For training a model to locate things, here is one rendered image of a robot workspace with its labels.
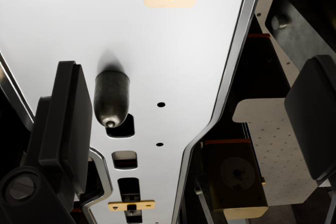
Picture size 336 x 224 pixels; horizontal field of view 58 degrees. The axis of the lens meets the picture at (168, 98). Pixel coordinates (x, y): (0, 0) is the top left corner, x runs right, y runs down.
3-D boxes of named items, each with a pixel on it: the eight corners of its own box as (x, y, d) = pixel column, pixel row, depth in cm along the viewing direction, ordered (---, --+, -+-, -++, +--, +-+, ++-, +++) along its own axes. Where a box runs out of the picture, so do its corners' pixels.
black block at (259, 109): (250, -10, 57) (305, 121, 39) (198, -10, 56) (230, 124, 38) (258, -37, 53) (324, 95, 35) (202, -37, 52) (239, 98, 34)
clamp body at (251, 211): (234, 70, 74) (275, 217, 52) (185, 71, 73) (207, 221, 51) (240, 50, 69) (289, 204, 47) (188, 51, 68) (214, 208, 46)
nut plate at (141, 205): (154, 199, 54) (155, 206, 53) (154, 207, 57) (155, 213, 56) (107, 202, 54) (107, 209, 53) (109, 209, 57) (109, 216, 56)
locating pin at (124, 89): (130, 80, 31) (130, 135, 27) (99, 81, 31) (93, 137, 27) (128, 57, 29) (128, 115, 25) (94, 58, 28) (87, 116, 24)
